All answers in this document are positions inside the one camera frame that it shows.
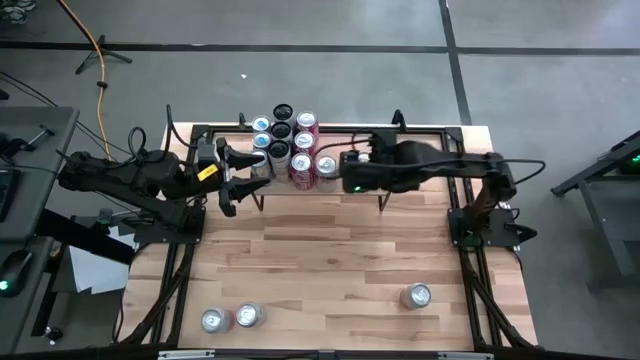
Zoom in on black keyboard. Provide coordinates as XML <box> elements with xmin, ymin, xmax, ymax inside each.
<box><xmin>0</xmin><ymin>168</ymin><xmax>22</xmax><ymax>224</ymax></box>

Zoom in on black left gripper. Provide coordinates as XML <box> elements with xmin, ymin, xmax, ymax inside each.
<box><xmin>195</xmin><ymin>137</ymin><xmax>271</xmax><ymax>219</ymax></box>

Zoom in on silver Diet Coke can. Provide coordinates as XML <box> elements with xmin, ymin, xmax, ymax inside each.
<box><xmin>314</xmin><ymin>154</ymin><xmax>341</xmax><ymax>194</ymax></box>

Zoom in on red Coca-Cola can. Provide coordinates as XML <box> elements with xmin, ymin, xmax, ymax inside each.
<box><xmin>289</xmin><ymin>152</ymin><xmax>317</xmax><ymax>192</ymax></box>
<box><xmin>293</xmin><ymin>130</ymin><xmax>318</xmax><ymax>154</ymax></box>
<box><xmin>295</xmin><ymin>110</ymin><xmax>320</xmax><ymax>136</ymax></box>

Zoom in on black-topped slim can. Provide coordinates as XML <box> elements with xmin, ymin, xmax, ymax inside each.
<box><xmin>269</xmin><ymin>121</ymin><xmax>294</xmax><ymax>144</ymax></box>
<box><xmin>272</xmin><ymin>103</ymin><xmax>296</xmax><ymax>126</ymax></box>

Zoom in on yellow cable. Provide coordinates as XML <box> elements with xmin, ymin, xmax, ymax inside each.
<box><xmin>55</xmin><ymin>0</ymin><xmax>112</xmax><ymax>150</ymax></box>

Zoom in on white paper sheets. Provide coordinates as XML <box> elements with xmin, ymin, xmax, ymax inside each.
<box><xmin>67</xmin><ymin>227</ymin><xmax>137</xmax><ymax>296</ymax></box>

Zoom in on black aluminium table frame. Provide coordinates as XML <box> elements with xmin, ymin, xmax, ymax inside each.
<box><xmin>112</xmin><ymin>123</ymin><xmax>541</xmax><ymax>360</ymax></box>

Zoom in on wooden shelf black metal legs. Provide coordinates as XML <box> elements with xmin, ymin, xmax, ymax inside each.
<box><xmin>247</xmin><ymin>130</ymin><xmax>394</xmax><ymax>214</ymax></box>

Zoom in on black computer mouse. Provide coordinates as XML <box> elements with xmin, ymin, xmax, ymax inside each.
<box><xmin>0</xmin><ymin>248</ymin><xmax>35</xmax><ymax>300</ymax></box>

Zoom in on black clamp tool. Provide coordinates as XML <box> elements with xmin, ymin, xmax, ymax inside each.
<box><xmin>0</xmin><ymin>123</ymin><xmax>57</xmax><ymax>157</ymax></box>

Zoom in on silver drink can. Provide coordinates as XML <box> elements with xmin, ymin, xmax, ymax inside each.
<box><xmin>234</xmin><ymin>301</ymin><xmax>267</xmax><ymax>329</ymax></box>
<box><xmin>399</xmin><ymin>282</ymin><xmax>433</xmax><ymax>311</ymax></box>
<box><xmin>199</xmin><ymin>306</ymin><xmax>235</xmax><ymax>335</ymax></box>

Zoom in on grey side table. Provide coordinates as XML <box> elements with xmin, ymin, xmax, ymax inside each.
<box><xmin>549</xmin><ymin>149</ymin><xmax>640</xmax><ymax>294</ymax></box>

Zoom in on grey desk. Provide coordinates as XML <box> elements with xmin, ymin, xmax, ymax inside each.
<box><xmin>0</xmin><ymin>105</ymin><xmax>81</xmax><ymax>244</ymax></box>
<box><xmin>0</xmin><ymin>235</ymin><xmax>55</xmax><ymax>355</ymax></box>

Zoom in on black tripod base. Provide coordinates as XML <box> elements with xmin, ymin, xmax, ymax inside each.
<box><xmin>74</xmin><ymin>33</ymin><xmax>134</xmax><ymax>76</ymax></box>

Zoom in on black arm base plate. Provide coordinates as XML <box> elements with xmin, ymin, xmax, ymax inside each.
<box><xmin>447</xmin><ymin>207</ymin><xmax>539</xmax><ymax>247</ymax></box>
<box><xmin>133</xmin><ymin>204</ymin><xmax>207</xmax><ymax>245</ymax></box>

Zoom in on black desk strut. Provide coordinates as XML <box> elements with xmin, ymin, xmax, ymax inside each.
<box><xmin>34</xmin><ymin>208</ymin><xmax>136</xmax><ymax>266</ymax></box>

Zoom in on white floral Celsius can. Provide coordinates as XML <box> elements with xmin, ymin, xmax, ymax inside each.
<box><xmin>267</xmin><ymin>139</ymin><xmax>294</xmax><ymax>184</ymax></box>

